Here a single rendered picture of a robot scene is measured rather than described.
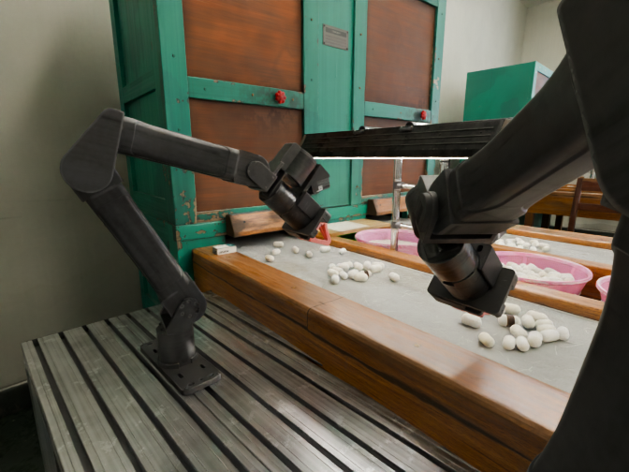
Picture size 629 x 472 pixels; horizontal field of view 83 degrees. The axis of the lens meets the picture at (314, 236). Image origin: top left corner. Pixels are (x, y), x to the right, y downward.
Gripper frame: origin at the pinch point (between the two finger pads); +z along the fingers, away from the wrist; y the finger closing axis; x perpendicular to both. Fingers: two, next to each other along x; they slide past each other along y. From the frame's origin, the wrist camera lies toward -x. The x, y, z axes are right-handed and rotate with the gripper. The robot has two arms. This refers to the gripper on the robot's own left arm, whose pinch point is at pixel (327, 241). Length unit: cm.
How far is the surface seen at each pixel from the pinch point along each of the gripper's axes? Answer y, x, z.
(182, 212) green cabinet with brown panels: 49, 8, -13
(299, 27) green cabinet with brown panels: 50, -67, -17
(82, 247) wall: 124, 38, -13
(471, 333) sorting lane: -32.0, 5.2, 11.7
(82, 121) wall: 125, -7, -43
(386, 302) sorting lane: -13.5, 5.5, 11.3
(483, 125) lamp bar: -24.3, -30.5, -2.2
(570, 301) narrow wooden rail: -40, -12, 28
